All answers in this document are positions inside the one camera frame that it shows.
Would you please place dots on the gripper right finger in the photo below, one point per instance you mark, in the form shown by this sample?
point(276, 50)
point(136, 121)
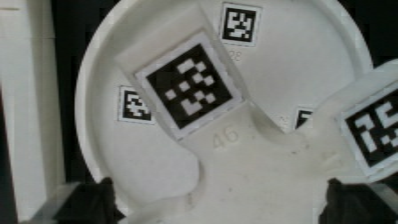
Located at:
point(361, 203)

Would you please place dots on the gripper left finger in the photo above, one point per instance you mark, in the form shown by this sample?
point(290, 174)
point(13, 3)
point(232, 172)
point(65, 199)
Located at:
point(81, 205)

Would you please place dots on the white cross-shaped table base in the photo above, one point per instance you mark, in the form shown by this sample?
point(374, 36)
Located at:
point(267, 171)

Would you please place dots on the white round table top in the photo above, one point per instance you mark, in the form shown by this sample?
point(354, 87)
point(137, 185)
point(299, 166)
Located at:
point(287, 41)

